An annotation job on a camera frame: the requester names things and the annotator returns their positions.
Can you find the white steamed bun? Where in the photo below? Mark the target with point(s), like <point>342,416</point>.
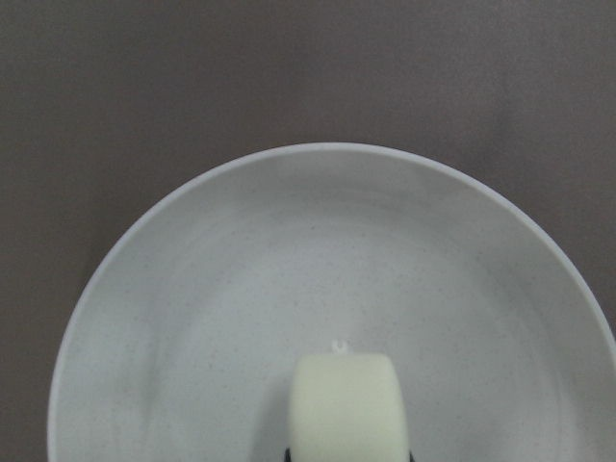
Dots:
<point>347,407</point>

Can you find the beige round plate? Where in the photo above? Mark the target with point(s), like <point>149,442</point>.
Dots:
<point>183,344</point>

